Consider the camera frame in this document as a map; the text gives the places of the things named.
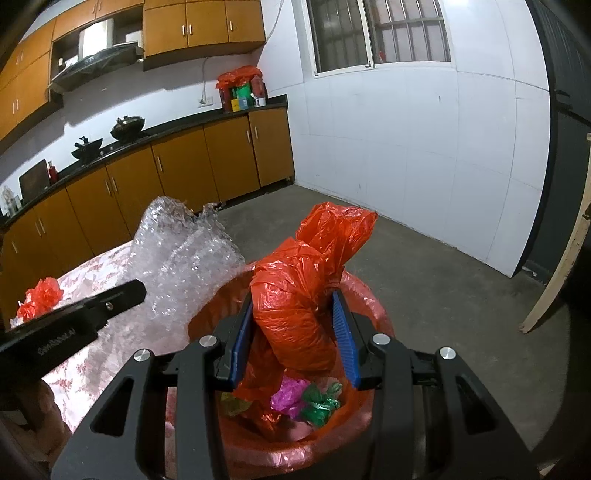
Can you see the cream wooden frame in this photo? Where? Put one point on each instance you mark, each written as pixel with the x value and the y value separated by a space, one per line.
pixel 567 218

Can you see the orange kitchen cabinets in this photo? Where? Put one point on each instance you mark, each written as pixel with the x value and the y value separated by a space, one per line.
pixel 167 31
pixel 201 159

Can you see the dark cutting board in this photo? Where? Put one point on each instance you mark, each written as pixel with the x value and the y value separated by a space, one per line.
pixel 34 181

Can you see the person's left hand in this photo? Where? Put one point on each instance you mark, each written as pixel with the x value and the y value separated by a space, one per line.
pixel 35 420

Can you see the black wok with ladle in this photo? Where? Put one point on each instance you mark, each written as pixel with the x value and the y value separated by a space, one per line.
pixel 87 151

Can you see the red bottle on counter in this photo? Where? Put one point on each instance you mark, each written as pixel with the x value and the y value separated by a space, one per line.
pixel 52 173

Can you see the barred window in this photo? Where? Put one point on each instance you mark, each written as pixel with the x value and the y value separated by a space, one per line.
pixel 347 34

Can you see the orange lower kitchen cabinets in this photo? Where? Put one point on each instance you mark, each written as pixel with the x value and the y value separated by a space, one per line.
pixel 201 159

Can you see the red bag on counter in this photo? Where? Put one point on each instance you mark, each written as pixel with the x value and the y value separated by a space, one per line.
pixel 238 77

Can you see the red plastic trash basket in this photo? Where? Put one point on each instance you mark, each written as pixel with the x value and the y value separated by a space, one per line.
pixel 280 421

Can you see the green plastic bag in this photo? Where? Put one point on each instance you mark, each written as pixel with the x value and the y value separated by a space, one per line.
pixel 320 402

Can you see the black wok with lid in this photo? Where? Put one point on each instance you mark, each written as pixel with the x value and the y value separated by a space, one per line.
pixel 127 128

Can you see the orange upper kitchen cabinets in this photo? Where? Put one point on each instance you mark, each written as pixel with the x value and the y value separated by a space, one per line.
pixel 167 31

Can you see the range hood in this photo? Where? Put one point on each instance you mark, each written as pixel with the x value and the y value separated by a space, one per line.
pixel 94 66

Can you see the yellow-green plastic bag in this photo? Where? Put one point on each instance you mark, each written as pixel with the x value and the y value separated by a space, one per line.
pixel 232 406

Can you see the magenta plastic bag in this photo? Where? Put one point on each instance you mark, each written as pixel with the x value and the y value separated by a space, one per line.
pixel 289 399

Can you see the green box on counter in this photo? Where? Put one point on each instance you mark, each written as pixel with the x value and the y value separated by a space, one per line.
pixel 243 94

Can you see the wall power socket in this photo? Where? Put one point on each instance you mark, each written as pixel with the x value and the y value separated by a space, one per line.
pixel 204 102

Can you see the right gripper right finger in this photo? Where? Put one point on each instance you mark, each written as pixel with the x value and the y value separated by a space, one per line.
pixel 432 416

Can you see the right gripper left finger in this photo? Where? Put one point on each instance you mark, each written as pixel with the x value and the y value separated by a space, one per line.
pixel 122 435

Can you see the large orange plastic bag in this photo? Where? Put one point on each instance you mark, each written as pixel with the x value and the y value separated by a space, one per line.
pixel 291 288

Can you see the small red crumpled bag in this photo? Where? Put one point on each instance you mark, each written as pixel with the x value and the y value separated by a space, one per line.
pixel 40 300

